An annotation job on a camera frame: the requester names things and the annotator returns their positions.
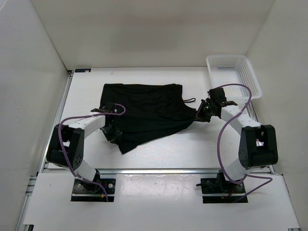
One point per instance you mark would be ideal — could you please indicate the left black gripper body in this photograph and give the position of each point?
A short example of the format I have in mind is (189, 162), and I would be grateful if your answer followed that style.
(111, 132)

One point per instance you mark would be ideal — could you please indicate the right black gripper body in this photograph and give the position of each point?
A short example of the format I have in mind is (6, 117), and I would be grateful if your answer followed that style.
(205, 112)

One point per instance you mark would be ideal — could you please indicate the black shorts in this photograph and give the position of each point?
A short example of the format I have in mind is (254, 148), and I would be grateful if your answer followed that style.
(152, 112)

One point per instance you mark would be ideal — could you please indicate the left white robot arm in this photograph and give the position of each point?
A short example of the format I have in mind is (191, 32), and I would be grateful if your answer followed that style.
(66, 148)

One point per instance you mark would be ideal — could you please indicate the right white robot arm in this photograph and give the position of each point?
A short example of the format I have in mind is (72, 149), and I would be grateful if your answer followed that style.
(258, 144)

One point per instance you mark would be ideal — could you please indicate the white plastic basket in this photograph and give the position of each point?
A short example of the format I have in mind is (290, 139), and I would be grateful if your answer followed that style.
(236, 72)

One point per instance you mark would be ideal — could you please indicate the small blue label sticker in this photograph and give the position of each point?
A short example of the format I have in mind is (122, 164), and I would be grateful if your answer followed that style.
(83, 70)

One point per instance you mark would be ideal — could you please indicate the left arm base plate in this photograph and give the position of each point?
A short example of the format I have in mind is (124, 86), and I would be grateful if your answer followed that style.
(87, 192)

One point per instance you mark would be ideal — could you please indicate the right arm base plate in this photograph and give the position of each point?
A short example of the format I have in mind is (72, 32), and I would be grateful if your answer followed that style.
(218, 190)

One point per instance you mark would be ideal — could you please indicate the aluminium frame rail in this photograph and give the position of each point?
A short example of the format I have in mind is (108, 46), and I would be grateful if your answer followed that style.
(156, 191)

